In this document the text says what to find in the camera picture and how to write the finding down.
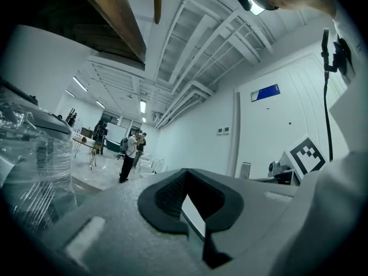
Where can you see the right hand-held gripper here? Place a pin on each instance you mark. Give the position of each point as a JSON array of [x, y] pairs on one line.
[[307, 157]]

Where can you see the person's white shirt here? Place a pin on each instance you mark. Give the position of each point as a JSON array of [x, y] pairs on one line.
[[339, 197]]

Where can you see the white ceiling pipes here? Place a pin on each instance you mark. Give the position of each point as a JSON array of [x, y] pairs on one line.
[[184, 102]]

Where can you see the folding ladder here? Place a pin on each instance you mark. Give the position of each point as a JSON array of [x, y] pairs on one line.
[[71, 116]]

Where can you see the grey computer tower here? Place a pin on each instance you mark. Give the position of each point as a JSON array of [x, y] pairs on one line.
[[246, 170]]

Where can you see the brown wooden furniture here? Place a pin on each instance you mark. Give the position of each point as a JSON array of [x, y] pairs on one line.
[[115, 10]]

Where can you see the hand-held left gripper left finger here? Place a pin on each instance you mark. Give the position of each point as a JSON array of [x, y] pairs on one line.
[[115, 240]]

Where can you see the black chest clip mount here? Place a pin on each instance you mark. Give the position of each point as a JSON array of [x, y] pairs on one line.
[[342, 56]]

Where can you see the blue door sign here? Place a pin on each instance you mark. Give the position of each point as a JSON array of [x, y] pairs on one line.
[[268, 92]]

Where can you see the white door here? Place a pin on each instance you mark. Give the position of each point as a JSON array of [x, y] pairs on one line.
[[273, 142]]

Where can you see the plastic wrapped equipment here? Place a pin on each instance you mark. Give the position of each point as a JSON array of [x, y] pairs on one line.
[[37, 160]]

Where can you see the white board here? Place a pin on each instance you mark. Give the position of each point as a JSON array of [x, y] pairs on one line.
[[116, 132]]

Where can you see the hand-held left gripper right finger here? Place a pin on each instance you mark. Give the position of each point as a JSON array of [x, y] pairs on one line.
[[258, 226]]

